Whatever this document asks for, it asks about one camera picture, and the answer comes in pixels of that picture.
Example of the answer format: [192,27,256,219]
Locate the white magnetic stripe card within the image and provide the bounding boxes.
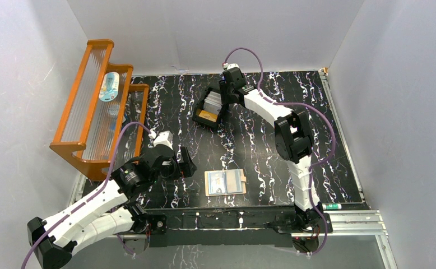
[225,169,243,193]

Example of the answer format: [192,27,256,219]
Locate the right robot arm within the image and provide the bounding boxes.
[220,64,320,232]

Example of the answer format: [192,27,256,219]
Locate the orange wooden tiered rack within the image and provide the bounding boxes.
[50,39,150,181]

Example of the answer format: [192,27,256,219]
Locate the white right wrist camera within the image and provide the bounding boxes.
[222,62,239,71]

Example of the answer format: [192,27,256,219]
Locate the black plastic card bin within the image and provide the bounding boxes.
[192,87,229,129]

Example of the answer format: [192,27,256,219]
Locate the aluminium frame rail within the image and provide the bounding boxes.
[118,210,397,268]

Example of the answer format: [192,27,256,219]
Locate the blue white blister pack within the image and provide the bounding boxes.
[99,72,120,102]

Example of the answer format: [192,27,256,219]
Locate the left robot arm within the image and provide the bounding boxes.
[27,145,197,268]

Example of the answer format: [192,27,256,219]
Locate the stack of white cards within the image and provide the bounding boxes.
[203,91,222,115]

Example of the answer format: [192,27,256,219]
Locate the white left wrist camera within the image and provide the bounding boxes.
[153,131,173,150]

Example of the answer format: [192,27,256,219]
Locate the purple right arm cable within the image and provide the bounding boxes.
[222,47,337,257]

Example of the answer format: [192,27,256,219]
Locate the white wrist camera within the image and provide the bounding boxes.
[153,131,173,150]
[222,62,239,71]

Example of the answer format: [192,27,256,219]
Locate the blue items on rack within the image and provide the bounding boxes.
[108,105,131,132]

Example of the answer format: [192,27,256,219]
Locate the white green marker pen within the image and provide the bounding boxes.
[322,203,342,211]

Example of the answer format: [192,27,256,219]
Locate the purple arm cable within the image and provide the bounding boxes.
[222,47,337,257]
[20,122,156,269]

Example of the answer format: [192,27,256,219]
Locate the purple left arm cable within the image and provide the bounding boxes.
[20,122,156,269]

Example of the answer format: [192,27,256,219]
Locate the tan blue card holder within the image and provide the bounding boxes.
[204,169,247,197]

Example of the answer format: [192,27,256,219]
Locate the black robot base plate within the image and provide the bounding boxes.
[114,207,332,249]

